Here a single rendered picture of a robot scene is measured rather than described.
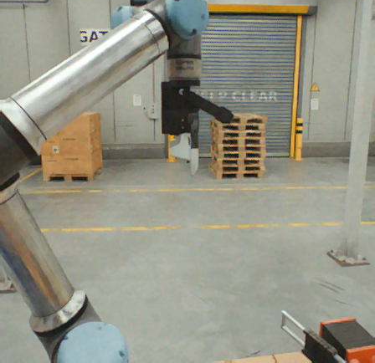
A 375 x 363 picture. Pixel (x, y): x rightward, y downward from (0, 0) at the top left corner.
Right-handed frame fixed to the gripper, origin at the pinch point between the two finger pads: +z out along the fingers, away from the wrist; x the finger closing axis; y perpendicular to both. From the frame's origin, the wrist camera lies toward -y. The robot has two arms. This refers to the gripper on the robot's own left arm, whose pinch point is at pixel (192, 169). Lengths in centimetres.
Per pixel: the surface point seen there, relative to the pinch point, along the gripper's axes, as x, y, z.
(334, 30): -894, -456, -197
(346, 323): 23.3, -26.9, 24.8
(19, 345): -138, 109, 152
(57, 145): -624, 224, 79
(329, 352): 30.2, -20.3, 25.0
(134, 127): -894, 94, 65
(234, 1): -847, -170, -255
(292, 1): -847, -318, -257
